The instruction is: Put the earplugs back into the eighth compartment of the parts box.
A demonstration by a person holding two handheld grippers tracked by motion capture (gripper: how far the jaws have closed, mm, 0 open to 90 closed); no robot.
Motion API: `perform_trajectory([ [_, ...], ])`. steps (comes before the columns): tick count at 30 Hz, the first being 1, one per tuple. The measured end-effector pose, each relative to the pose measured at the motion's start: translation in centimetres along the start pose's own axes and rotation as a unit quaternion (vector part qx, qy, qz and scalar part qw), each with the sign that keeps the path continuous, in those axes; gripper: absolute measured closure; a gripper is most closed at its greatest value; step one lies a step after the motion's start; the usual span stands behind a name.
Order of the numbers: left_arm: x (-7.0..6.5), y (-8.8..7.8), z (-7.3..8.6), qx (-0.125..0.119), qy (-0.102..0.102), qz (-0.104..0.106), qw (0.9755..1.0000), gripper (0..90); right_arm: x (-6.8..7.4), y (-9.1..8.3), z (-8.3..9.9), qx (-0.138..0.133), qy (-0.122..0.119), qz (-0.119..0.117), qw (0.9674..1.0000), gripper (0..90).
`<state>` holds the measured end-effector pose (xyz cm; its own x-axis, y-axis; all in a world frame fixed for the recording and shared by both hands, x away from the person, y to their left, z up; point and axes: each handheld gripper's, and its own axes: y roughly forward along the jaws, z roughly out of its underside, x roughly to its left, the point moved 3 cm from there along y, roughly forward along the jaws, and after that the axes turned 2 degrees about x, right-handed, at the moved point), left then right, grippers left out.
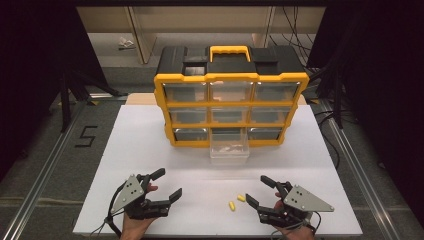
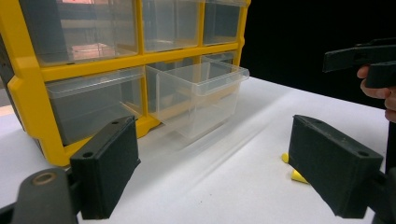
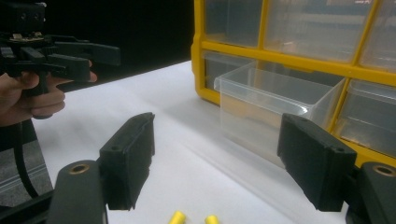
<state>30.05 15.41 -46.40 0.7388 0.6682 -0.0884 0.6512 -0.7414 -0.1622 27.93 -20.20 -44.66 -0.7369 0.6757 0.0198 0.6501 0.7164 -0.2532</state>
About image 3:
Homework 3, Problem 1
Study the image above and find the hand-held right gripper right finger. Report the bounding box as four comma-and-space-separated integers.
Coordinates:
276, 113, 358, 213

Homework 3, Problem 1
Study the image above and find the yellow drawer cabinet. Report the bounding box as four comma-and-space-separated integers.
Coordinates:
190, 0, 396, 170

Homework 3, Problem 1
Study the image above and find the clear plastic drawer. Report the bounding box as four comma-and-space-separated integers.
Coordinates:
213, 60, 347, 170
204, 0, 264, 49
203, 50, 258, 91
333, 78, 396, 159
262, 0, 374, 63
358, 0, 396, 73

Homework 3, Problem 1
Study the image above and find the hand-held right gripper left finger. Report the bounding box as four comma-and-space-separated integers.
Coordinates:
98, 112, 156, 211

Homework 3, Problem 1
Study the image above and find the black cable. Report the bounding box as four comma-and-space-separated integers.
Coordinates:
12, 121, 40, 200

